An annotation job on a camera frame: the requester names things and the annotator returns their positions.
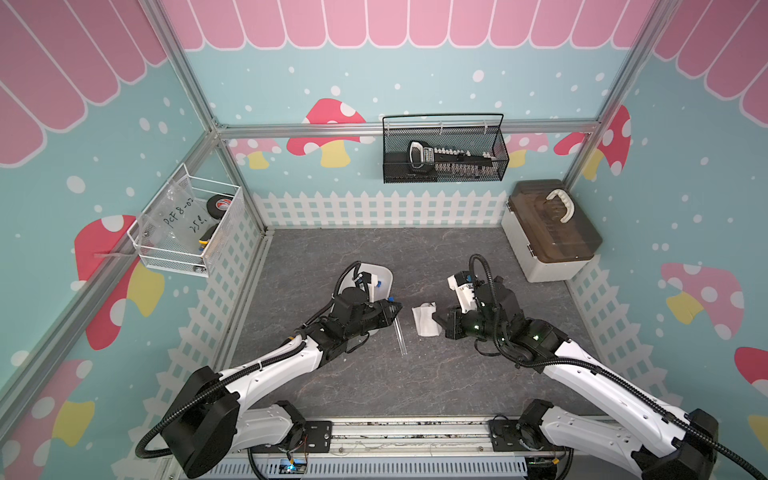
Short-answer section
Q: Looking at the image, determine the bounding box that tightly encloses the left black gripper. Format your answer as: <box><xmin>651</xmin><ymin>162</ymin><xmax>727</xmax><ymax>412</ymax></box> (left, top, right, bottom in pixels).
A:
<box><xmin>345</xmin><ymin>299</ymin><xmax>402</xmax><ymax>339</ymax></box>

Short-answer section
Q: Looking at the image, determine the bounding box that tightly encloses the blue capped test tube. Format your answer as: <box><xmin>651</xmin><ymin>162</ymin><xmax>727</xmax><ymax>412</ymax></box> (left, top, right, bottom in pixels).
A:
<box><xmin>387</xmin><ymin>297</ymin><xmax>408</xmax><ymax>357</ymax></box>

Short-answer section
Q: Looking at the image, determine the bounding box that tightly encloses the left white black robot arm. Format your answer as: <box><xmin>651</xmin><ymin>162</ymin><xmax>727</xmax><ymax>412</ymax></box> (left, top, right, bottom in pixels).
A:
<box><xmin>134</xmin><ymin>261</ymin><xmax>402</xmax><ymax>479</ymax></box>

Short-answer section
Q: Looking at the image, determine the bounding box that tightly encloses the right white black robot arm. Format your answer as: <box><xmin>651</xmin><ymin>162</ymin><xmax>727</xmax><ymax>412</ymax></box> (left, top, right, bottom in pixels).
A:
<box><xmin>433</xmin><ymin>272</ymin><xmax>764</xmax><ymax>479</ymax></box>

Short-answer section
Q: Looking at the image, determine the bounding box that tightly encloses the white plastic tray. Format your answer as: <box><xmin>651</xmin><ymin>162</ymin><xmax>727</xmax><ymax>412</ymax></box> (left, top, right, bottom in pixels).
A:
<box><xmin>353</xmin><ymin>263</ymin><xmax>394</xmax><ymax>302</ymax></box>

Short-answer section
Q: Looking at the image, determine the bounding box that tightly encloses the brown lidded storage box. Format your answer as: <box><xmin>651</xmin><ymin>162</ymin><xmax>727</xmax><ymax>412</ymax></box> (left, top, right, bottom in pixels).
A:
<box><xmin>501</xmin><ymin>180</ymin><xmax>603</xmax><ymax>283</ymax></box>

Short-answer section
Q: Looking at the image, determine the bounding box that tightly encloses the socket wrench set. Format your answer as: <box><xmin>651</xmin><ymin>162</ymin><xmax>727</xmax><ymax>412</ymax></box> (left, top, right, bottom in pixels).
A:
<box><xmin>406</xmin><ymin>141</ymin><xmax>500</xmax><ymax>179</ymax></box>

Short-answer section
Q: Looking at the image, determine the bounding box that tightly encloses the black tape roll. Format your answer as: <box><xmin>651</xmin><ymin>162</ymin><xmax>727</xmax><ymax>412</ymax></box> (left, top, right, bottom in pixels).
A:
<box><xmin>206</xmin><ymin>194</ymin><xmax>233</xmax><ymax>221</ymax></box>

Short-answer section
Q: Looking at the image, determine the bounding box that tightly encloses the clear plastic label bag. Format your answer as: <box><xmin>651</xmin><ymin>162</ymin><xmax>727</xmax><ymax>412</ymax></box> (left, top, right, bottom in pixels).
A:
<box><xmin>141</xmin><ymin>178</ymin><xmax>204</xmax><ymax>253</ymax></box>

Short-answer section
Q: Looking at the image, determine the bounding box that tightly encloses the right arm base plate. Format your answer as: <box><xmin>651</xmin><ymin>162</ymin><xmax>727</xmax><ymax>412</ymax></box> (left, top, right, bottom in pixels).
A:
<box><xmin>488</xmin><ymin>417</ymin><xmax>566</xmax><ymax>453</ymax></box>

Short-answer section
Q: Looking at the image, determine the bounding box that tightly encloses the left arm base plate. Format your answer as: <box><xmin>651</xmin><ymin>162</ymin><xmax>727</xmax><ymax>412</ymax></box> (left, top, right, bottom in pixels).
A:
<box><xmin>251</xmin><ymin>421</ymin><xmax>333</xmax><ymax>455</ymax></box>

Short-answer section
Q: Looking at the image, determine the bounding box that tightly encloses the black wire mesh basket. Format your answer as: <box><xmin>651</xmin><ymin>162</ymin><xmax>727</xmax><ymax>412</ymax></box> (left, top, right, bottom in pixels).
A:
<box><xmin>381</xmin><ymin>113</ymin><xmax>509</xmax><ymax>183</ymax></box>

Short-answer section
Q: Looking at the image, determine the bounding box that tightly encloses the white wire wall basket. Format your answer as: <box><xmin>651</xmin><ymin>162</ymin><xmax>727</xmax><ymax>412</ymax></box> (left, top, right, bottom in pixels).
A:
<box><xmin>127</xmin><ymin>164</ymin><xmax>248</xmax><ymax>278</ymax></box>

